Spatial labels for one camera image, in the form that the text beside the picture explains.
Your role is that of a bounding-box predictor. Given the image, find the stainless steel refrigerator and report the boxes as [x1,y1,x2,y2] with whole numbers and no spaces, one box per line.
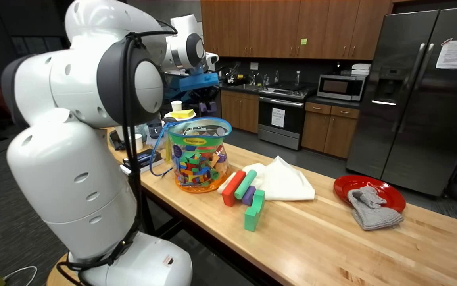
[344,4,457,198]

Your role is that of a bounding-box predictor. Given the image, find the white cloth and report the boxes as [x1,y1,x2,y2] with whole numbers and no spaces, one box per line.
[217,154,317,203]

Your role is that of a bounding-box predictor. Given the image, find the wide wooden lower cabinet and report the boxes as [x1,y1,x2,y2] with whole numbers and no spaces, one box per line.
[299,99,361,160]

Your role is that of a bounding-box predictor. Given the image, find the wooden upper cabinets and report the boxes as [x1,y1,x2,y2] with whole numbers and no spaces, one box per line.
[199,0,393,60]

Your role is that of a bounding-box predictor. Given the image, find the red plate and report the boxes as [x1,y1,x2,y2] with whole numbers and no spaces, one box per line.
[331,173,407,214]

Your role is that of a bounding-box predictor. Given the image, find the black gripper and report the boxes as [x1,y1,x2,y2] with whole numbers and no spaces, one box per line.
[191,85,218,109]

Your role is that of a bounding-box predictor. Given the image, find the round wooden robot base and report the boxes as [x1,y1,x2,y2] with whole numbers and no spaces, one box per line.
[44,252,90,286]

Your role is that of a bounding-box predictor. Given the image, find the silver microwave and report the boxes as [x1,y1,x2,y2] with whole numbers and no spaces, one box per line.
[315,72,367,103]

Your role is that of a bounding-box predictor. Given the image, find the green foam cylinder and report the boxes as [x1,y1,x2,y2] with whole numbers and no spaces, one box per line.
[233,168,258,201]

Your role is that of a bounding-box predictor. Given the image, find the white stack of dishes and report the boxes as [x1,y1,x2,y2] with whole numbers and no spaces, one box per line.
[350,61,372,77]

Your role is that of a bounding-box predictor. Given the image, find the narrow wooden lower cabinet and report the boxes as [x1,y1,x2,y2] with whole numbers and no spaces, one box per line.
[218,85,261,134]

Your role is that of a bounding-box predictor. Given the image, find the clear bag with orange base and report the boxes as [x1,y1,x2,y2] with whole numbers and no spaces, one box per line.
[166,115,234,193]

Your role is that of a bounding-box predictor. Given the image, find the small white paper sheet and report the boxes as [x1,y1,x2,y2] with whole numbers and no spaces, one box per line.
[269,106,287,128]

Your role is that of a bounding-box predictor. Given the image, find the grey cloth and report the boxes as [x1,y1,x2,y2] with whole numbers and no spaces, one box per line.
[345,184,404,231]

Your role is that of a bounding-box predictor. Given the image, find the long red foam block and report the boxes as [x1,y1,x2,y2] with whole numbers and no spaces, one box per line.
[220,168,247,208]

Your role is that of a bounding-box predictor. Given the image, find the stainless steel oven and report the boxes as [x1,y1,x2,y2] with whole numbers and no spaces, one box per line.
[256,85,314,150]

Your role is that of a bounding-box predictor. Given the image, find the long green foam block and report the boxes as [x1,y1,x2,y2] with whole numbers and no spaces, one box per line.
[242,188,266,233]

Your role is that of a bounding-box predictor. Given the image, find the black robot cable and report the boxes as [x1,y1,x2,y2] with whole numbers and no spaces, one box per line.
[55,28,179,276]

